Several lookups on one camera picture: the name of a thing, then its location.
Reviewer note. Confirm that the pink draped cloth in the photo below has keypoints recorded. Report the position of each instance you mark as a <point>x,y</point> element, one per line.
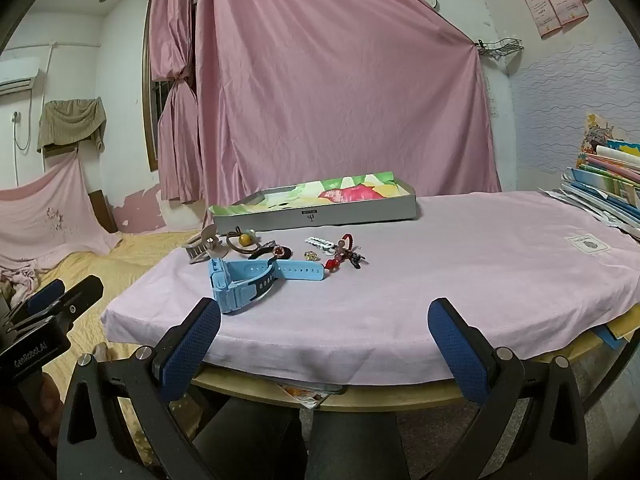
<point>45,210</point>

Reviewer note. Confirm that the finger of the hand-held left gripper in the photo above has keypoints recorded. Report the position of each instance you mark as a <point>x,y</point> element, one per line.
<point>45,295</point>
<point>82,292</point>

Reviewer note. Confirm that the yellow bed blanket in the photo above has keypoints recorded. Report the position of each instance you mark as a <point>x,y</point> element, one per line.
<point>135,250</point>

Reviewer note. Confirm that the stack of books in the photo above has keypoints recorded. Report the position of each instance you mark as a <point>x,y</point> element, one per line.
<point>610,180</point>

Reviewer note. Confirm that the colourful drawing paper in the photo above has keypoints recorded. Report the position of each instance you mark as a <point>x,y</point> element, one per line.
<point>345,192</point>

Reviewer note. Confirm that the person's left hand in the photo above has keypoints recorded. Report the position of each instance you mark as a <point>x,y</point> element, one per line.
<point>52,405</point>

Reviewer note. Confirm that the pink tied window curtain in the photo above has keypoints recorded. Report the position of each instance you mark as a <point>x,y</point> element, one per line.
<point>172,20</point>

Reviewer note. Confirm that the white wall socket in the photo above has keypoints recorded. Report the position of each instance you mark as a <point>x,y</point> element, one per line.
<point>16,117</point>

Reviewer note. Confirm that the beige hair claw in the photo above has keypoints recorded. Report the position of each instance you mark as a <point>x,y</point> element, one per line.
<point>200,250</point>

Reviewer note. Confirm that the beige hanging cloth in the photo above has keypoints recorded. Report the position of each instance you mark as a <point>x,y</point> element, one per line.
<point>70,122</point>

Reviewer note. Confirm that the white hair clip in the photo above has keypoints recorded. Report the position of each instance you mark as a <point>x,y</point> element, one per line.
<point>320,243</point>

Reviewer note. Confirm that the white air conditioner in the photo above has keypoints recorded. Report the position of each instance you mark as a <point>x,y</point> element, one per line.
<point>17,74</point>

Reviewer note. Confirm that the white cloth label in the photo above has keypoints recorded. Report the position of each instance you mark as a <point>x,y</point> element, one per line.
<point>587,244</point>

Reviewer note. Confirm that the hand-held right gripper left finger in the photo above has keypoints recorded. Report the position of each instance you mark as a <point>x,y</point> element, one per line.
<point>192,350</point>

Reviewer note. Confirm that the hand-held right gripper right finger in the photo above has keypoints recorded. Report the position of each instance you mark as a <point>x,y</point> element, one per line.
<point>457,355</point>

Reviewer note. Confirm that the cartoon wall poster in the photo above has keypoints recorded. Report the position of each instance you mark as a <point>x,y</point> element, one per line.
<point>597,135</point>

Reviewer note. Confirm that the large pink curtain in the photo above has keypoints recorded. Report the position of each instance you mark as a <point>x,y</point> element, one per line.
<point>325,85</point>

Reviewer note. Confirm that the pink tablecloth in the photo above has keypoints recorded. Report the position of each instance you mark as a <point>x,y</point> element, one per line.
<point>425,260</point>

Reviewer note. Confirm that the brown window frame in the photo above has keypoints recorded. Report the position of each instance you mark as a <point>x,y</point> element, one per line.
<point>148,110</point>

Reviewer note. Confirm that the magazine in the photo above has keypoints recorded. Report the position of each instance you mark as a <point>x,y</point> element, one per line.
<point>310,394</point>

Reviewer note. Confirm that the small black clip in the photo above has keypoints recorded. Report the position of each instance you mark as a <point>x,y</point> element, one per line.
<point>356,260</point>

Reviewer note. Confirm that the grey tray box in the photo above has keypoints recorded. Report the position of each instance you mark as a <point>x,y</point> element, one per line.
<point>350,212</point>

